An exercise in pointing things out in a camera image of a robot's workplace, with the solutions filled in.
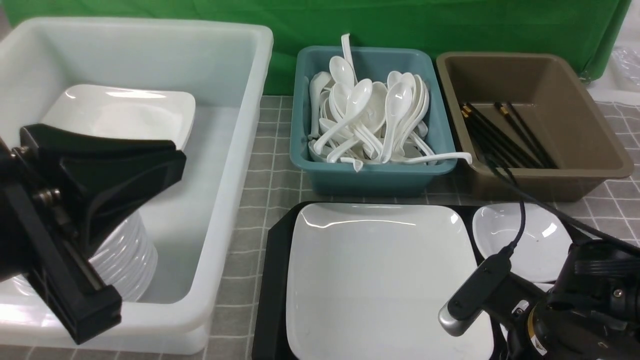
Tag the white spoon over bin edge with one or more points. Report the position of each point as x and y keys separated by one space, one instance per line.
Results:
x=465 y=156

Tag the large white square plate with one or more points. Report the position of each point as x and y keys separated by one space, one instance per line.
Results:
x=366 y=282

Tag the white spoon standing upright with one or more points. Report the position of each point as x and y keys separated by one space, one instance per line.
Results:
x=347 y=52

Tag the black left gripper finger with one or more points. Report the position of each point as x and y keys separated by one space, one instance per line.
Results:
x=101 y=180

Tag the white spoon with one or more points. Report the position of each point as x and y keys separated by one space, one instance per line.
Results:
x=347 y=52
x=356 y=102
x=465 y=156
x=397 y=103

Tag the right wrist camera black silver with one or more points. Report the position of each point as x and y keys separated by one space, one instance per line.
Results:
x=465 y=305

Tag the brown plastic bin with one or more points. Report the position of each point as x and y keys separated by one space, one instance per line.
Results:
x=539 y=102

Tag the green cloth backdrop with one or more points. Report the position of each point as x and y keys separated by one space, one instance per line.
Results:
x=582 y=32

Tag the small white bowl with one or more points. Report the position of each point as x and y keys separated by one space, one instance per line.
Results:
x=542 y=249
x=523 y=305

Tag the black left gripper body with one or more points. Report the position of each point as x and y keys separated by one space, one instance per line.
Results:
x=64 y=280

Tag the teal plastic bin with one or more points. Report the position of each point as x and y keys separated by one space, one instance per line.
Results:
x=374 y=180

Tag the stack of white bowls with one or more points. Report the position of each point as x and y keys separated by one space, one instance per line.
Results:
x=127 y=259

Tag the large white plastic tub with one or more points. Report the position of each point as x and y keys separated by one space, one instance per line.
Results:
x=224 y=66

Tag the grey checked tablecloth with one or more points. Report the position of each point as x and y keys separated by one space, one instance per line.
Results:
x=273 y=184

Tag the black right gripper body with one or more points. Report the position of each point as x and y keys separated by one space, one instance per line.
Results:
x=590 y=313

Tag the white square plates in tub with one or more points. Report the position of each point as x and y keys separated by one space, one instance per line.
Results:
x=124 y=113

